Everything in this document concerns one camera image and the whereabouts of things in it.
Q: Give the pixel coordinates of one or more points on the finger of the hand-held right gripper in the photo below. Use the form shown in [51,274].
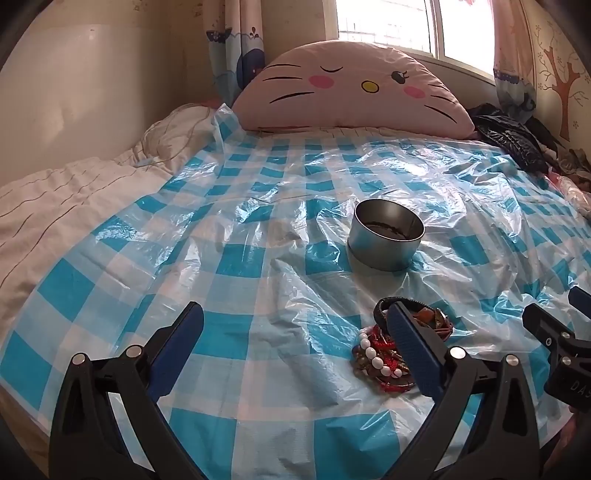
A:
[581,302]
[542,323]

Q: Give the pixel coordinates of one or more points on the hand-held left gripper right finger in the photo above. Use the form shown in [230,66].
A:
[411,346]

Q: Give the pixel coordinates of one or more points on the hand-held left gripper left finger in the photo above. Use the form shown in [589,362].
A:
[182,337]

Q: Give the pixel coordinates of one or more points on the round metal tin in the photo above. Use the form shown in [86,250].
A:
[385,249]

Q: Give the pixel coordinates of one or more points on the blue checked plastic sheet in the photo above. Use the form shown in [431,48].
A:
[277,300]

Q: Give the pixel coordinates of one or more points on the pink plastic bag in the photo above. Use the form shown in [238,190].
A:
[570,189]

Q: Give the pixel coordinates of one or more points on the pile of clothes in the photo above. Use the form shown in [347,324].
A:
[570,157]

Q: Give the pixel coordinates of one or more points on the white quilt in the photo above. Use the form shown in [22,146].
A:
[69,198]

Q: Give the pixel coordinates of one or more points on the black puffer jacket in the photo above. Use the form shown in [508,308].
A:
[508,134]

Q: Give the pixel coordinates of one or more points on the pink sheer curtain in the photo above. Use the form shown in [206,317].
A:
[512,50]

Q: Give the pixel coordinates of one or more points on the pink cat face pillow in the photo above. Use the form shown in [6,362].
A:
[351,92]

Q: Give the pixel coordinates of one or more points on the cartoon print curtain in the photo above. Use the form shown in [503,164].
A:
[235,50]

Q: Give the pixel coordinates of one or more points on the window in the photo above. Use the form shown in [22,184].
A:
[406,23]

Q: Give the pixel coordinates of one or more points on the tree wall sticker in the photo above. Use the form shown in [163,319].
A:
[565,78]

